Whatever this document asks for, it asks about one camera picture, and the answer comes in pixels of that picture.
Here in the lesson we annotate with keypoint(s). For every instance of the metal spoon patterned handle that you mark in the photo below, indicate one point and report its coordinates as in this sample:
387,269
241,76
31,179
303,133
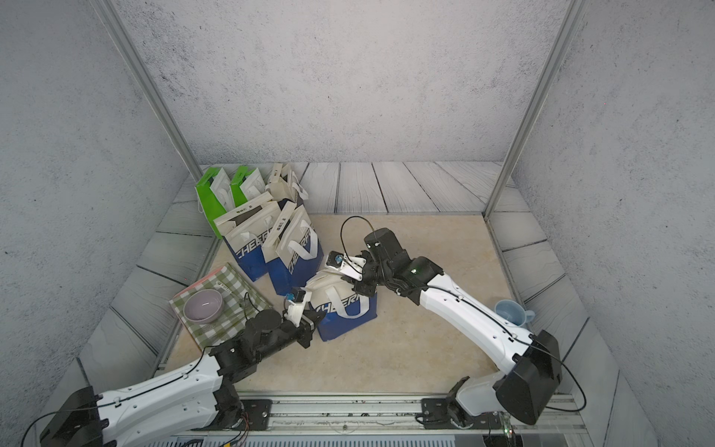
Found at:
233,296

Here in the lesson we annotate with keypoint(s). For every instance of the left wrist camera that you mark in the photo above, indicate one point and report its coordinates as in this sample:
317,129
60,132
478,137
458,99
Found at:
296,295

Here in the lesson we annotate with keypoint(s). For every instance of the dark navy takeaway bag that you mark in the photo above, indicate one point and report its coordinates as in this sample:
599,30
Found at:
283,184

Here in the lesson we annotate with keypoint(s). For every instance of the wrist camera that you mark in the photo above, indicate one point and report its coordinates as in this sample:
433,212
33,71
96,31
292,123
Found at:
335,260
296,295

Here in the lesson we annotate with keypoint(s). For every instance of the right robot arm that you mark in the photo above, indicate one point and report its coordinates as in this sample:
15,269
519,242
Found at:
529,369

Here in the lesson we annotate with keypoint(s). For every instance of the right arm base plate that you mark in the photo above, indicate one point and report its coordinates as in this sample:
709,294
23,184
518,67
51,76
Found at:
446,413

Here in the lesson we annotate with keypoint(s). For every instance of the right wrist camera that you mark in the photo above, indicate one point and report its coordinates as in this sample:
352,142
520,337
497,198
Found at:
335,260

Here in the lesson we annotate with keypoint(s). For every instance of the green white takeout bag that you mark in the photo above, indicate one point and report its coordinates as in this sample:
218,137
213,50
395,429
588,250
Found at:
215,196
246,184

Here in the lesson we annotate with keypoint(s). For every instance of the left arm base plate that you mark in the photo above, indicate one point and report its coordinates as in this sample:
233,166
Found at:
254,415

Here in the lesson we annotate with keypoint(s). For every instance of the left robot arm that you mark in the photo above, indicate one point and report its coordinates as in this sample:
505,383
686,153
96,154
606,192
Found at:
199,395

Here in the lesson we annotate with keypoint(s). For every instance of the light blue mug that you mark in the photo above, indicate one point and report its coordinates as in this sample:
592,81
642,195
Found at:
514,313

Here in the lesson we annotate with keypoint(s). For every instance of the lilac ceramic bowl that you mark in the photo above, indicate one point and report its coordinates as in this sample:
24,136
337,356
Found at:
204,306

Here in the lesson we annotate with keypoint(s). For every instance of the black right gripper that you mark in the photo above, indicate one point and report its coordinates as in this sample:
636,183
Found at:
363,289

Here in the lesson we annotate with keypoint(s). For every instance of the green checkered cloth mat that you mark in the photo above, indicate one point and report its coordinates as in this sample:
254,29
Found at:
232,320

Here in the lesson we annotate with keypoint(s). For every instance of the blue white takeout bag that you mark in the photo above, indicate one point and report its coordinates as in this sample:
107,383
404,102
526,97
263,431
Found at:
245,229

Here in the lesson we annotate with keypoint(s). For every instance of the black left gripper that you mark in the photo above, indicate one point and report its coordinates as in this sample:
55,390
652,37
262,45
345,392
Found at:
307,325

